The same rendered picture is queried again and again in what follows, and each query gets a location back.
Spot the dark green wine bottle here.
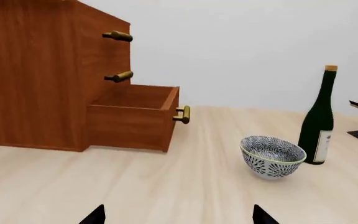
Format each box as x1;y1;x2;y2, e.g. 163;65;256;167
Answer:
297;65;339;166

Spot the brass drawer handle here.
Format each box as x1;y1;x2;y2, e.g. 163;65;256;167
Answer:
102;30;134;43
172;105;191;125
104;70;134;83

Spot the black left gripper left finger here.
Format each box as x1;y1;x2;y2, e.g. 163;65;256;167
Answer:
78;203;106;224

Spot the blue patterned white bowl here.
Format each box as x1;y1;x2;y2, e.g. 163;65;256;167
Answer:
239;135;307;181

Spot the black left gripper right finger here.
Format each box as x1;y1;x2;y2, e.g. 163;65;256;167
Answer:
252;203;280;224

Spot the open wooden drawer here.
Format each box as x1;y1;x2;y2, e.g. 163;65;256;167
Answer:
87;84;180;153

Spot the brown wooden cabinet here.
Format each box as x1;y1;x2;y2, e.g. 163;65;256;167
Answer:
0;0;132;153

